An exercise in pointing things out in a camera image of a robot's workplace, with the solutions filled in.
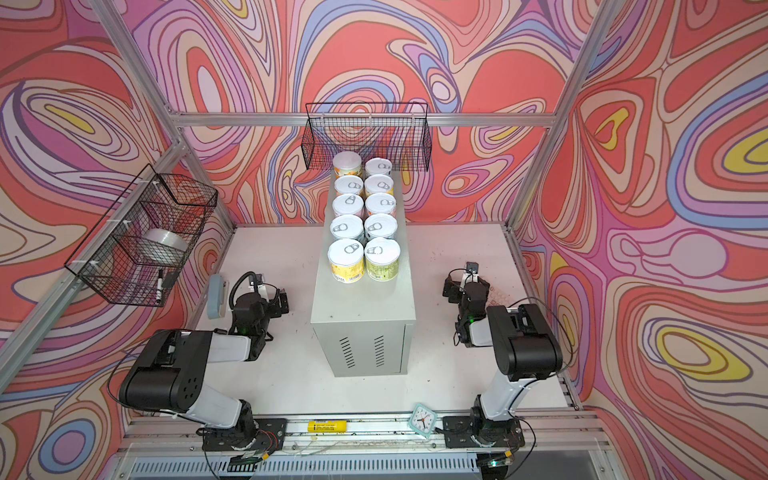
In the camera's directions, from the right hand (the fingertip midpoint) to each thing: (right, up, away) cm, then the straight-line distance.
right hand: (465, 281), depth 97 cm
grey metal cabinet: (-32, -14, -3) cm, 35 cm away
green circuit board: (-61, -42, -25) cm, 79 cm away
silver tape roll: (-80, +13, -24) cm, 85 cm away
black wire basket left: (-83, +12, -28) cm, 88 cm away
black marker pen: (-81, +1, -25) cm, 85 cm away
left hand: (-63, -2, -3) cm, 63 cm away
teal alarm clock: (-17, -33, -23) cm, 43 cm away
